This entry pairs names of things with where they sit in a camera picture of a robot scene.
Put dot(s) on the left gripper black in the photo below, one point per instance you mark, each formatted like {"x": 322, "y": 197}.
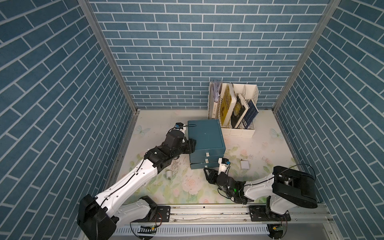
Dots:
{"x": 189, "y": 147}

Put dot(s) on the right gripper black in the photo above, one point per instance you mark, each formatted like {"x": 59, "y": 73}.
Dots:
{"x": 212, "y": 176}

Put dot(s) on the teal drawer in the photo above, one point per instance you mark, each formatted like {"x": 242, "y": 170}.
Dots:
{"x": 206, "y": 156}
{"x": 204, "y": 165}

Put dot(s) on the teal drawer cabinet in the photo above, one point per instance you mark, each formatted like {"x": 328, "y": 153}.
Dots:
{"x": 207, "y": 133}

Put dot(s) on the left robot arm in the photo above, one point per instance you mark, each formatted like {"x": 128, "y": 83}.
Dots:
{"x": 101, "y": 215}

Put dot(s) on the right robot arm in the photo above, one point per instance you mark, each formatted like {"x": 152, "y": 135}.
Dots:
{"x": 284, "y": 188}

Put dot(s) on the white square plug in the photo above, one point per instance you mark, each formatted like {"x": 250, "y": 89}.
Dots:
{"x": 244, "y": 165}

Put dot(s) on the beige closure file folder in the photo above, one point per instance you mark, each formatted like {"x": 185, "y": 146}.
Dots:
{"x": 214, "y": 107}

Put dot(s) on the yellow book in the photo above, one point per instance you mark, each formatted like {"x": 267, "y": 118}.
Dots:
{"x": 227, "y": 104}

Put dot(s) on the clear plastic document sleeves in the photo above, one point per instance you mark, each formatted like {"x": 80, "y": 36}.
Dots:
{"x": 216, "y": 90}

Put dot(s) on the white file organizer rack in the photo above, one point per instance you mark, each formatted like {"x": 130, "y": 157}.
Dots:
{"x": 249, "y": 92}

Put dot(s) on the black moon book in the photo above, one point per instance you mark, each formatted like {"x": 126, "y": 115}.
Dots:
{"x": 239, "y": 111}

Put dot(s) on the dark blue book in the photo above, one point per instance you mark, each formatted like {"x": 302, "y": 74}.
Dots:
{"x": 250, "y": 114}

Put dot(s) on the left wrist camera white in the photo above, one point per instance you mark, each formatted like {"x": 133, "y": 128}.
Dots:
{"x": 180, "y": 127}

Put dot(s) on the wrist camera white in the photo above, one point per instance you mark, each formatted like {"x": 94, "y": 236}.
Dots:
{"x": 224, "y": 165}
{"x": 180, "y": 127}

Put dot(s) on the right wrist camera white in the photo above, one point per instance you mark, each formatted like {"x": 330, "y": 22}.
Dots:
{"x": 224, "y": 165}

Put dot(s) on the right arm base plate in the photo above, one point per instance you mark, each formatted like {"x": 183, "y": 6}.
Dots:
{"x": 262, "y": 213}

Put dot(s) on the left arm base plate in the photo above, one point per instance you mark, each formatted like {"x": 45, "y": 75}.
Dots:
{"x": 156, "y": 215}

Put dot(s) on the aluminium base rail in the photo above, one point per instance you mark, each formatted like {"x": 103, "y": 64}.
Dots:
{"x": 231, "y": 220}

